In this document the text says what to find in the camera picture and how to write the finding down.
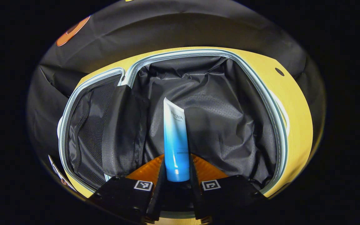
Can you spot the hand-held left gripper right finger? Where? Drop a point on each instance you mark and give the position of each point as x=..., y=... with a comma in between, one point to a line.
x=196, y=193

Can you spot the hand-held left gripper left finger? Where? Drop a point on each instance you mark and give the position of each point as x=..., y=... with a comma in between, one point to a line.
x=158, y=193

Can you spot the blue and white tube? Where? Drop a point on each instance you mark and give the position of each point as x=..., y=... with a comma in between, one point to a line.
x=175, y=147

